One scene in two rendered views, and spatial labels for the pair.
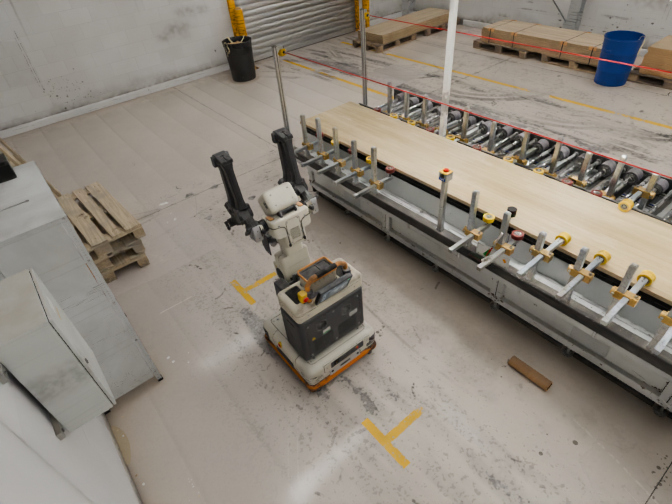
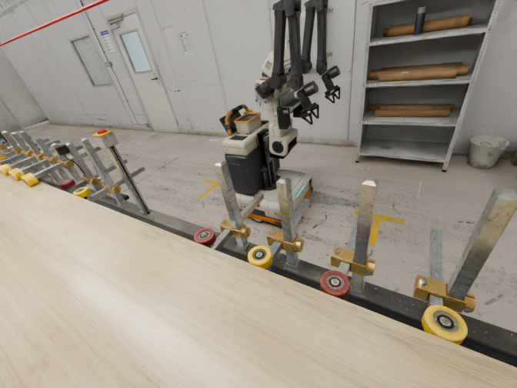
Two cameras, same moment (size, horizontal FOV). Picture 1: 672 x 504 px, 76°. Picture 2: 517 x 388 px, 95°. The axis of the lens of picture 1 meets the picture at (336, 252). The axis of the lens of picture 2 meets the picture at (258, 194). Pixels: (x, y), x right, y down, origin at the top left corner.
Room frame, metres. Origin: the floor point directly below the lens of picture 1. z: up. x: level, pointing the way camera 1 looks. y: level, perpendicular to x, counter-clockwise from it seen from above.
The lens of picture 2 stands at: (3.99, -0.52, 1.51)
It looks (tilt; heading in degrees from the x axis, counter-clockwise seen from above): 34 degrees down; 162
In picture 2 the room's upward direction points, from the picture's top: 11 degrees counter-clockwise
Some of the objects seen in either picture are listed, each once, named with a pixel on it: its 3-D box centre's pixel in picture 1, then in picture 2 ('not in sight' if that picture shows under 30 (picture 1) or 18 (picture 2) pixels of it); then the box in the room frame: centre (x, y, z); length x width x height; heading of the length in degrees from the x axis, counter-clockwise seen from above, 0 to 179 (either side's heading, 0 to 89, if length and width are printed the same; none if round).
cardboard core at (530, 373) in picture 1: (529, 372); not in sight; (1.70, -1.29, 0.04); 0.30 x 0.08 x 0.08; 35
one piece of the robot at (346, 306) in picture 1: (320, 303); (255, 152); (2.07, 0.15, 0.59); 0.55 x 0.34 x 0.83; 125
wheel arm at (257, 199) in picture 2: (373, 186); (238, 222); (3.15, -0.37, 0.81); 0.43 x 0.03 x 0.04; 125
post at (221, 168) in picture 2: (374, 172); (234, 212); (3.21, -0.39, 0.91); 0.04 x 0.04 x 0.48; 35
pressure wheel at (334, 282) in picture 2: not in sight; (334, 292); (3.67, -0.24, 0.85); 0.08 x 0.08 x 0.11
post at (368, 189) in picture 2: (336, 151); (361, 244); (3.62, -0.10, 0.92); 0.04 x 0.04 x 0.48; 35
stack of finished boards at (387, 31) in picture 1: (408, 24); not in sight; (10.68, -2.15, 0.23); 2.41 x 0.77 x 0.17; 127
